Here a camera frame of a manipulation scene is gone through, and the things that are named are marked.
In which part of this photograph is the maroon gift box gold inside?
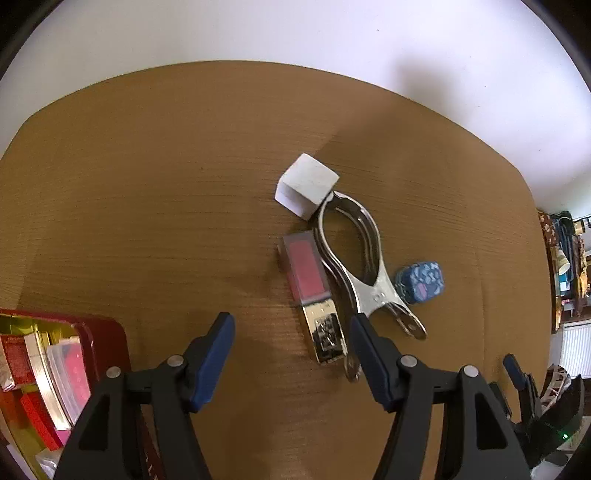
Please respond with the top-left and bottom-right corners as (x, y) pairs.
(0, 308), (164, 480)

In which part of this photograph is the blue patterned small box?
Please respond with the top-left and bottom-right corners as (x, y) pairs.
(394, 261), (445, 304)

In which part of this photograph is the small red textured box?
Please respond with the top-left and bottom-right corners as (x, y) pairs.
(0, 335), (36, 389)

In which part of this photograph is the pink lip gloss tube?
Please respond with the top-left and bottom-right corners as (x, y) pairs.
(278, 231), (348, 365)

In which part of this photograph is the white cube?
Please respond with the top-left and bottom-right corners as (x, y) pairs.
(274, 154), (340, 221)

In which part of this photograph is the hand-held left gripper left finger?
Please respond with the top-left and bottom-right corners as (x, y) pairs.
(53, 312), (236, 480)

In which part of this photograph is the red rectangular box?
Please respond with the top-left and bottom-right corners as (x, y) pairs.
(18, 392), (63, 450)

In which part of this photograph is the large clear plastic case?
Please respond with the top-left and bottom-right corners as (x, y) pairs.
(25, 332), (70, 428)

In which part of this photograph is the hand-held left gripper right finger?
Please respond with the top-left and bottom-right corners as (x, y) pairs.
(349, 314), (532, 480)

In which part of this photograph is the large metal clip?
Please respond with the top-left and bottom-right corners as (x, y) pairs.
(313, 190), (428, 383)

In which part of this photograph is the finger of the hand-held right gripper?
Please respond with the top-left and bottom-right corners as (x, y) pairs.
(487, 381), (514, 422)
(502, 354), (541, 418)

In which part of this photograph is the white ribbed curved object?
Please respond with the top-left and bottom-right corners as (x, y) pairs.
(545, 364), (574, 403)

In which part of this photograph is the clear case with red insert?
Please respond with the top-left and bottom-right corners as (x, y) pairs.
(46, 339), (93, 416)

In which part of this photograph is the brown patterned cloth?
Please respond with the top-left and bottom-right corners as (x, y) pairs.
(538, 211), (558, 252)

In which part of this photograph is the white radiator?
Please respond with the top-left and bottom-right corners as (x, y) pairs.
(561, 320), (591, 379)

